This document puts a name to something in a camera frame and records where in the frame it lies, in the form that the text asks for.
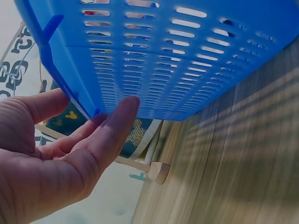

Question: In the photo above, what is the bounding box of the person's left hand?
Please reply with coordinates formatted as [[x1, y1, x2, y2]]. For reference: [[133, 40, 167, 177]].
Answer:
[[0, 87, 141, 224]]

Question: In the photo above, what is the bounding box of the blue slotted plastic basket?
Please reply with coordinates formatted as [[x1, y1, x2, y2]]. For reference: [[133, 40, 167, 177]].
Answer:
[[14, 0, 299, 122]]

